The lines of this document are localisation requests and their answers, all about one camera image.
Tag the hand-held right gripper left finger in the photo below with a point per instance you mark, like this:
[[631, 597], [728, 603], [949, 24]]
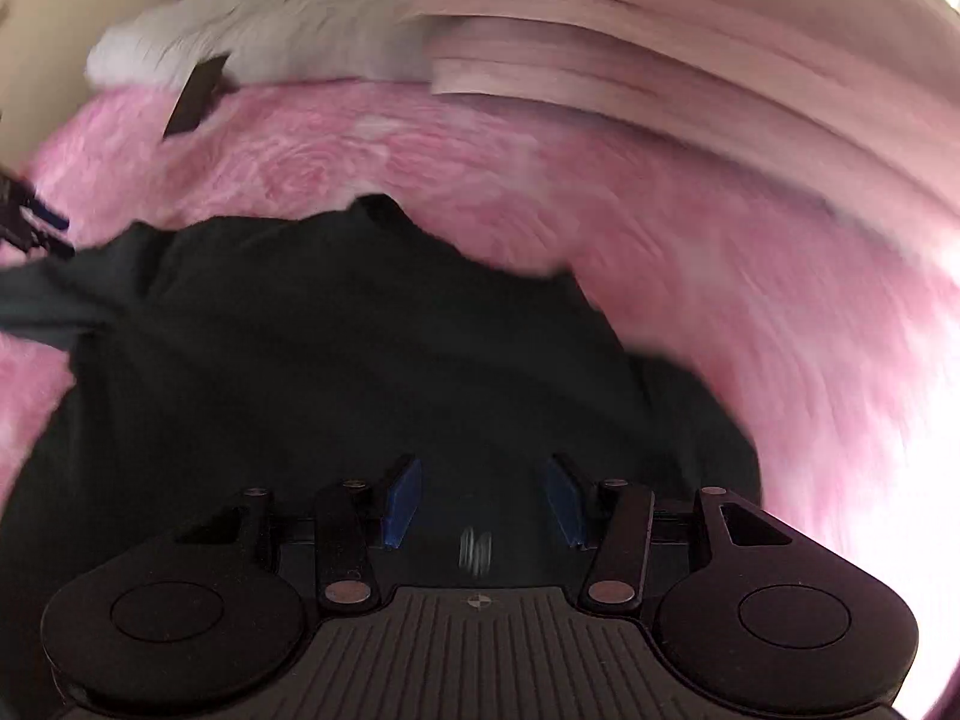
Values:
[[401, 506]]

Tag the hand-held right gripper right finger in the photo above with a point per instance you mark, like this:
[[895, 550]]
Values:
[[564, 506]]

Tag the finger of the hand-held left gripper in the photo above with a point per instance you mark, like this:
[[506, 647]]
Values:
[[45, 214], [37, 238]]

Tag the black garment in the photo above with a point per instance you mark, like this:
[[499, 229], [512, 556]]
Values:
[[337, 352]]

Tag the beige headboard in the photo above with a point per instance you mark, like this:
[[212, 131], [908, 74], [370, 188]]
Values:
[[60, 30]]

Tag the black flat rectangular object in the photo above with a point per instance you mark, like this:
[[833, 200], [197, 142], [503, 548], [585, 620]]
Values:
[[199, 94]]

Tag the white fluffy blanket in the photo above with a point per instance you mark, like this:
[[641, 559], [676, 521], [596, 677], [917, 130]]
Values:
[[300, 22]]

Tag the pink floral fleece blanket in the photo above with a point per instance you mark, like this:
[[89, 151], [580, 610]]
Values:
[[450, 165]]

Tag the pink folded sheets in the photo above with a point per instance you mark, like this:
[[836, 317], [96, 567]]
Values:
[[675, 30]]

